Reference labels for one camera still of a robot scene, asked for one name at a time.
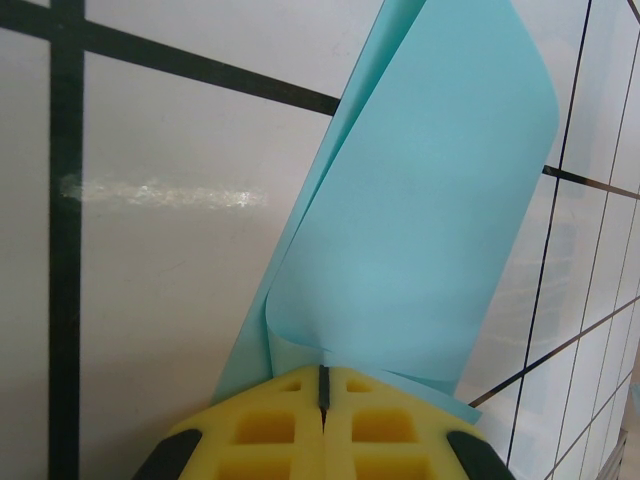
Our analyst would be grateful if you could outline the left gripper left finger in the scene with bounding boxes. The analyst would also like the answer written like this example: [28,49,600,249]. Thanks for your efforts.
[133,364,325,480]

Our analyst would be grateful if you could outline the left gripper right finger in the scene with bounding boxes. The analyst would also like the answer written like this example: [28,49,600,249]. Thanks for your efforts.
[322,366,517,480]

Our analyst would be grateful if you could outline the light blue cloth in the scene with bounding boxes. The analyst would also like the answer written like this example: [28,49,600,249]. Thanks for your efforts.
[209,0,562,427]

